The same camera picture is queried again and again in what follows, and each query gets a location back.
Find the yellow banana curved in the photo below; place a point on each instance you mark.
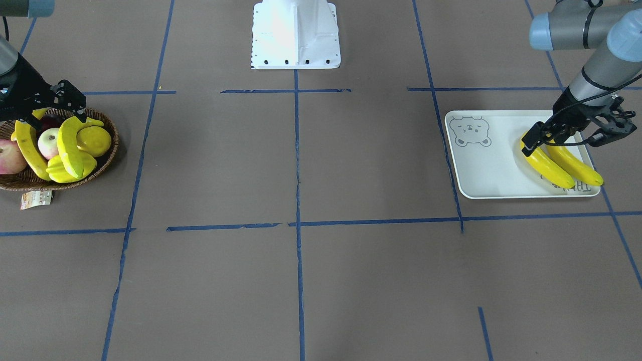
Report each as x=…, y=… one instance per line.
x=72, y=158

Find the pale pink-white apple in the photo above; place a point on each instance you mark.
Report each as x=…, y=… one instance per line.
x=48, y=143

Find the paper basket label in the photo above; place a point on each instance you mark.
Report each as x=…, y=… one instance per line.
x=37, y=198

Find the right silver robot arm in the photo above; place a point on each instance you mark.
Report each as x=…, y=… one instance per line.
x=20, y=9

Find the dark purple plum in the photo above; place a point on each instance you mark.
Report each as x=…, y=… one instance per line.
x=49, y=121

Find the yellow starfruit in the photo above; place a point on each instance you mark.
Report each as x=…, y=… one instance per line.
x=59, y=174

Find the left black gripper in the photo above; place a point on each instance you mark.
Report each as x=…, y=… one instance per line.
x=570, y=110

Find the yellow lemon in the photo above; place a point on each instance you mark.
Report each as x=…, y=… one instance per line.
x=94, y=140

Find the white bear tray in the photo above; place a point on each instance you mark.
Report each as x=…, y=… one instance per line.
x=488, y=160

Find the red apple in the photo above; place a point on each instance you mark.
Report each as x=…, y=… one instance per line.
x=12, y=160

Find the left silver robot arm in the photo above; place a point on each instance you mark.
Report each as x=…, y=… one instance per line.
x=613, y=35

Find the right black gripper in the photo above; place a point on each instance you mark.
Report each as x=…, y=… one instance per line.
x=21, y=86

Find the yellow banana carried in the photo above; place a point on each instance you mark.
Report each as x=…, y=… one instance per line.
x=574, y=166

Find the white pedestal column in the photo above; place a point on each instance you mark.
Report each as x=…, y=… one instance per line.
x=295, y=35

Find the brown wicker basket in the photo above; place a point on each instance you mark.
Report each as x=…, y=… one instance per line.
x=28, y=180

